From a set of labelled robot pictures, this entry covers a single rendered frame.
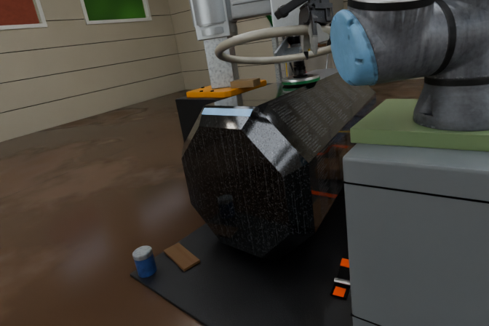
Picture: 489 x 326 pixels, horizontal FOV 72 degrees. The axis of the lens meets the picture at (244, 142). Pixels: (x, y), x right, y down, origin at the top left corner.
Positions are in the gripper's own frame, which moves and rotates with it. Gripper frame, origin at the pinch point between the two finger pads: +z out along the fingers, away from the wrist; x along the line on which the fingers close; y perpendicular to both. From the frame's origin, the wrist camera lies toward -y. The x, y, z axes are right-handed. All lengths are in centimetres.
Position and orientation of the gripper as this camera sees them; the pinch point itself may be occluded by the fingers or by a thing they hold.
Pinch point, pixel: (308, 52)
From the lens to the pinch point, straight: 108.5
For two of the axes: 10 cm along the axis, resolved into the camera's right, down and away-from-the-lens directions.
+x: -2.5, -0.4, 9.7
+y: 9.6, -1.0, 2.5
